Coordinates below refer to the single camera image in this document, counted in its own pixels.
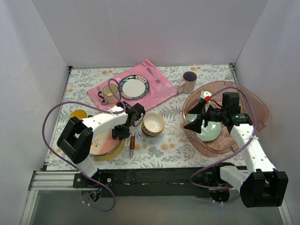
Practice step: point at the mint green flower plate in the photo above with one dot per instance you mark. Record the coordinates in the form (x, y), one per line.
(209, 133)

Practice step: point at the yellow bottom plate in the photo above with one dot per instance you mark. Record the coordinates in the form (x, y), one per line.
(112, 154)

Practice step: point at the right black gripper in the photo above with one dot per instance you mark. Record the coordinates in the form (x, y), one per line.
(202, 116)

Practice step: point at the green rimmed white plate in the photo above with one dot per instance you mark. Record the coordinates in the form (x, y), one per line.
(134, 87)

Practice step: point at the pink mug purple inside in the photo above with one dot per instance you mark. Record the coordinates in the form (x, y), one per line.
(188, 83)

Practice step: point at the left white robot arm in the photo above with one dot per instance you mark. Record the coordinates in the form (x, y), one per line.
(77, 136)

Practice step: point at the cream mug black handle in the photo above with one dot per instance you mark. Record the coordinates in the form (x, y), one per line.
(111, 93)

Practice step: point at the silver fork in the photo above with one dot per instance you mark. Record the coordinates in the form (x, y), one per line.
(155, 78)

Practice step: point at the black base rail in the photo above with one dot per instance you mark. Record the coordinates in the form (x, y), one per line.
(145, 182)

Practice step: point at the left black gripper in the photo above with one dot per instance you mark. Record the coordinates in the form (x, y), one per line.
(121, 133)

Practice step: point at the metal spatula wooden handle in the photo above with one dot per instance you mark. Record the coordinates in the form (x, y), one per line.
(133, 131)

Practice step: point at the yellow orange cup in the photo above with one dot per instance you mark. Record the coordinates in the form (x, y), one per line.
(80, 114)

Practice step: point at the yellow rimmed cream bowl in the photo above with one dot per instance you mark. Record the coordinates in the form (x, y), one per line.
(153, 122)

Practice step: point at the pink satin cloth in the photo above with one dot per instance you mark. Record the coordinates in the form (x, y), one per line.
(158, 92)

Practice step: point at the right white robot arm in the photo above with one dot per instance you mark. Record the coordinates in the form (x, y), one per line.
(264, 185)

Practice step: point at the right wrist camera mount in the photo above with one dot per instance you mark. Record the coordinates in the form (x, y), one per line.
(206, 96)

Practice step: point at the pink cream branch plate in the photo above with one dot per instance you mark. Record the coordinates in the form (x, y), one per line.
(103, 143)

